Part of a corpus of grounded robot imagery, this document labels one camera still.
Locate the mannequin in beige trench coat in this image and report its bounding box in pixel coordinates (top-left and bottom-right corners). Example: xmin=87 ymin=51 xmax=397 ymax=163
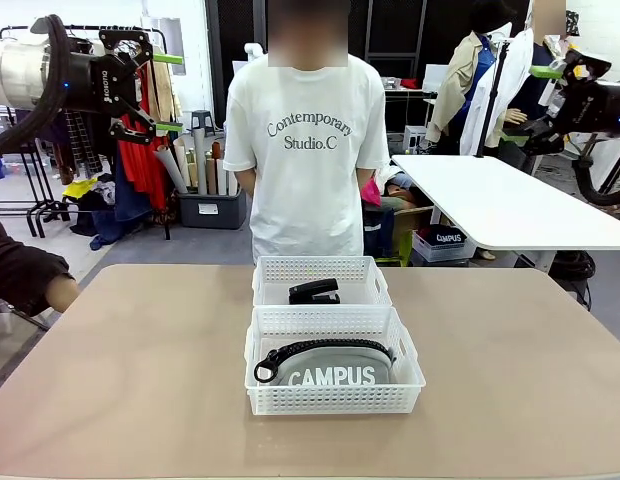
xmin=424 ymin=0 xmax=514 ymax=157

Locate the red garment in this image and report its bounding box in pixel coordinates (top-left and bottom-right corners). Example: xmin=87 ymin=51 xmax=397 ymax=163
xmin=115 ymin=64 xmax=170 ymax=214

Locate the dark plaid garment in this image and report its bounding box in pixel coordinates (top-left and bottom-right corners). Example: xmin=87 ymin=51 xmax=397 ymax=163
xmin=59 ymin=109 xmax=104 ymax=185

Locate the cardboard box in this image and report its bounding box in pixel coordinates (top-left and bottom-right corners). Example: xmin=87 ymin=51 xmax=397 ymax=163
xmin=389 ymin=205 xmax=435 ymax=261

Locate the operator in black top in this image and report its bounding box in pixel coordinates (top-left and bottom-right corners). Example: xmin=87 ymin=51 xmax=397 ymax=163
xmin=0 ymin=199 xmax=81 ymax=316

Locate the black coiled cable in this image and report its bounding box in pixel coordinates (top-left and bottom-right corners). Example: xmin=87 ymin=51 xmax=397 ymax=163
xmin=552 ymin=248 xmax=597 ymax=294

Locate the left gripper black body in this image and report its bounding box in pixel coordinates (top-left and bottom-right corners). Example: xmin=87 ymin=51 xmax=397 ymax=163
xmin=59 ymin=49 xmax=144 ymax=117

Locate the white monitor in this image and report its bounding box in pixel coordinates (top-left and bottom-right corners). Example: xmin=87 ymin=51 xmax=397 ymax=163
xmin=422 ymin=63 xmax=447 ymax=94

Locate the grey storage bin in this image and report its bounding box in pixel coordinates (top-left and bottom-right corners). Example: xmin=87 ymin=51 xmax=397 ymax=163
xmin=177 ymin=191 xmax=248 ymax=230

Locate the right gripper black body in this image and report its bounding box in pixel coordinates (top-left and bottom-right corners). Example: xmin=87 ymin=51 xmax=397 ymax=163
xmin=552 ymin=79 xmax=620 ymax=136

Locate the black stapler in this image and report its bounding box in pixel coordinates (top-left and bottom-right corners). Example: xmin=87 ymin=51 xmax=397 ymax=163
xmin=288 ymin=279 xmax=340 ymax=305

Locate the grey paper roll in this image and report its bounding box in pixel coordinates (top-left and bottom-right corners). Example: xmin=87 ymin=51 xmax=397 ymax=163
xmin=153 ymin=148 xmax=190 ymax=195

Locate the grey stool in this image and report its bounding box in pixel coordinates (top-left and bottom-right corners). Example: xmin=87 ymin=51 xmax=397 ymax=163
xmin=190 ymin=109 xmax=214 ymax=135

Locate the person in white T-shirt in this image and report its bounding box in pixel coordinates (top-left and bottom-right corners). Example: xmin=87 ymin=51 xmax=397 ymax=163
xmin=222 ymin=0 xmax=391 ymax=266

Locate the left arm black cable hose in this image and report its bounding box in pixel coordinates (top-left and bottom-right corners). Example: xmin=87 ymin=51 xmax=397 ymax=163
xmin=0 ymin=13 xmax=74 ymax=157

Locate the grey CAMPUS zipper pouch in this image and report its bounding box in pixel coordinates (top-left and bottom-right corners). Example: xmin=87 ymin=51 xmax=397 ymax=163
xmin=253 ymin=338 xmax=397 ymax=389

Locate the tall grey tube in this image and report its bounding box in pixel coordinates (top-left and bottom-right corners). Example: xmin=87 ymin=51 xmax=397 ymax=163
xmin=191 ymin=127 xmax=209 ymax=196

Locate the operator bare forearm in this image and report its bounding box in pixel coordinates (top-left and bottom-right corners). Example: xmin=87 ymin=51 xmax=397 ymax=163
xmin=44 ymin=272 xmax=81 ymax=314

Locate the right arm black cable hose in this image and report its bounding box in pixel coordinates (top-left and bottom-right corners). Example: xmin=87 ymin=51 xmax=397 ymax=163
xmin=572 ymin=132 xmax=620 ymax=206

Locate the pink red cloth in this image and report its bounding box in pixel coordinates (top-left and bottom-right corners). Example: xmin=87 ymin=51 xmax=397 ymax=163
xmin=362 ymin=177 xmax=384 ymax=206

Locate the yellow cloth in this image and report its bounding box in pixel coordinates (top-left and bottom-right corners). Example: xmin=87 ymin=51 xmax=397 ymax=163
xmin=61 ymin=178 xmax=99 ymax=200

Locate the brown cardboard tube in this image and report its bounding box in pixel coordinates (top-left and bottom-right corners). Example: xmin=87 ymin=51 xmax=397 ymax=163
xmin=204 ymin=153 xmax=218 ymax=196

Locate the beige garment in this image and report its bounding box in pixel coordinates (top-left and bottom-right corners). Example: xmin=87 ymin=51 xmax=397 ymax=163
xmin=148 ymin=49 xmax=184 ymax=122

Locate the white perforated plastic basket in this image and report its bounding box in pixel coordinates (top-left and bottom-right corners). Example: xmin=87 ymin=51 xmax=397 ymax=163
xmin=243 ymin=304 xmax=427 ymax=416
xmin=251 ymin=255 xmax=394 ymax=307

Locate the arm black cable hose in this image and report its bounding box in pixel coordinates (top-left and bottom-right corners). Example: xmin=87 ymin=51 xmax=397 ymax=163
xmin=572 ymin=132 xmax=620 ymax=206
xmin=0 ymin=13 xmax=74 ymax=157

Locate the beige paper roll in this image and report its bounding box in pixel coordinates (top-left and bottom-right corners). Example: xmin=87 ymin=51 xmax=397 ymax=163
xmin=171 ymin=137 xmax=192 ymax=190

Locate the white table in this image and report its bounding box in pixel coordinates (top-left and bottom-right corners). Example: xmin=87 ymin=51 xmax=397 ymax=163
xmin=389 ymin=153 xmax=620 ymax=274

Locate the blue denim garment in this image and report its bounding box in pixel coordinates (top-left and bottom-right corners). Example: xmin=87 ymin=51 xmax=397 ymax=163
xmin=88 ymin=149 xmax=159 ymax=251

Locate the black clothes rack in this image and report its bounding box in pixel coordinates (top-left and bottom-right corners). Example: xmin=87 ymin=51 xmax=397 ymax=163
xmin=0 ymin=24 xmax=169 ymax=240

